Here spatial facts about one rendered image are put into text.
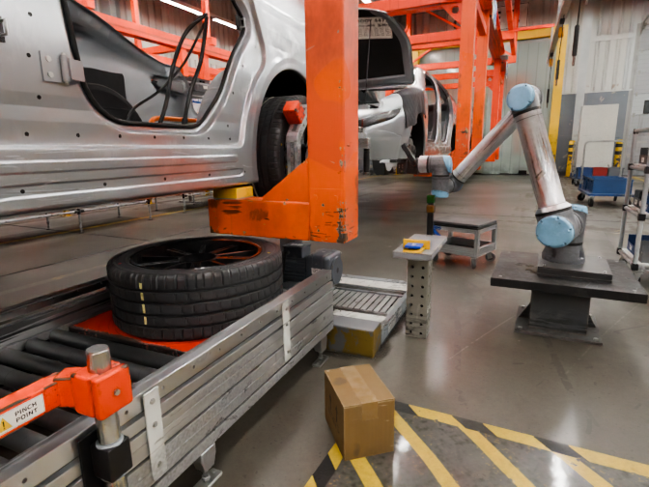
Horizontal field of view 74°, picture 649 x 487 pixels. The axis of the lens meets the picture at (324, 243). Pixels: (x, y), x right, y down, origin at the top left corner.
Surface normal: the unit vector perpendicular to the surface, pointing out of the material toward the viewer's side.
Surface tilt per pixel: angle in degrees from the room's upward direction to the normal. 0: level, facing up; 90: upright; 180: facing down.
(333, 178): 90
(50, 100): 91
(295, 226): 90
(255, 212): 90
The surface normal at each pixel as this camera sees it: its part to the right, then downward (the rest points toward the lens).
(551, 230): -0.63, 0.29
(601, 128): -0.45, 0.20
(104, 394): 0.91, 0.07
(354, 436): 0.26, 0.20
